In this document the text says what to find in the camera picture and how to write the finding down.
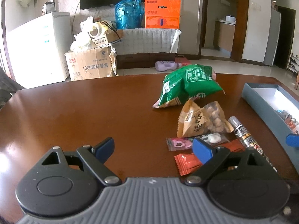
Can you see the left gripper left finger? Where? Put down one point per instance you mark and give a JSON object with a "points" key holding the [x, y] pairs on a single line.
{"points": [[94, 158]]}

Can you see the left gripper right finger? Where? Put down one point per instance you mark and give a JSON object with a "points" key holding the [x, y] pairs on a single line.
{"points": [[212, 159]]}

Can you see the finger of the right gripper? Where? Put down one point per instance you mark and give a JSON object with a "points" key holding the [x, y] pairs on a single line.
{"points": [[292, 140]]}

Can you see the orange snack packet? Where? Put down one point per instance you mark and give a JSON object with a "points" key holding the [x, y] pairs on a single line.
{"points": [[292, 124]]}

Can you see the clear bag of dark seeds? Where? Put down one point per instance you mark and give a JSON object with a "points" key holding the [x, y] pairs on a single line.
{"points": [[283, 114]]}

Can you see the red-brown snack stick packet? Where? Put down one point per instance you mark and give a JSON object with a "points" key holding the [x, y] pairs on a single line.
{"points": [[233, 146]]}

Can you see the small orange-red packet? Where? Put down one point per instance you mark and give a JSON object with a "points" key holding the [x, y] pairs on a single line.
{"points": [[187, 163]]}

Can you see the grey shallow box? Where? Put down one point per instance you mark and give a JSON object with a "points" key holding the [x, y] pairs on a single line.
{"points": [[265, 99]]}

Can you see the long black cartoon snack tube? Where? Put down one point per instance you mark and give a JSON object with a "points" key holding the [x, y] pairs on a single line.
{"points": [[246, 139]]}

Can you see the kraft peanut bag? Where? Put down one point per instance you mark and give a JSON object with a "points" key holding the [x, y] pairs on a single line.
{"points": [[196, 121]]}

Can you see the green snack bag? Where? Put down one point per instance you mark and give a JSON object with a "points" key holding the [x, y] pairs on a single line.
{"points": [[190, 82]]}

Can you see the purple bottle on floor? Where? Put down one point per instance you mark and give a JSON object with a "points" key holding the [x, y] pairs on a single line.
{"points": [[162, 66]]}

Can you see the grey refrigerator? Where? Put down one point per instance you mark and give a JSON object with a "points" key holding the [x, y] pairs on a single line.
{"points": [[273, 38]]}

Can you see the white plastic bag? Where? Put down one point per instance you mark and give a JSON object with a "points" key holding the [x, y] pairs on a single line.
{"points": [[89, 31]]}

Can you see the white cabinet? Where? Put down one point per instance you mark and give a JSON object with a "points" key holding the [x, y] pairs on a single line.
{"points": [[37, 50]]}

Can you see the small cardboard box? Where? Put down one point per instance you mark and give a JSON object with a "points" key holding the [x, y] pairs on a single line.
{"points": [[110, 37]]}

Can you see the white covered bench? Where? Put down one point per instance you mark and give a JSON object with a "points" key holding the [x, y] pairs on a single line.
{"points": [[143, 40]]}

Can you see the blue plastic bag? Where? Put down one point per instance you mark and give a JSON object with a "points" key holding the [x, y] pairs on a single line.
{"points": [[129, 14]]}

